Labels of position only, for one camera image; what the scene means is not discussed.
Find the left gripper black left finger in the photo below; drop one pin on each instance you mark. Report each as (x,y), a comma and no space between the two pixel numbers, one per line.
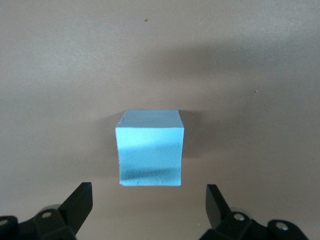
(75,207)

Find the brown table cloth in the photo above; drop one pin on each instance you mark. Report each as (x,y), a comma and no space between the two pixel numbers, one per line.
(160,50)

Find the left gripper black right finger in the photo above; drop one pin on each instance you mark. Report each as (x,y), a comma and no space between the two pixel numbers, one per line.
(217,210)

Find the light blue foam block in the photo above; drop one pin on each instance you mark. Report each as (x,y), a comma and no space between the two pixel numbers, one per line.
(150,150)

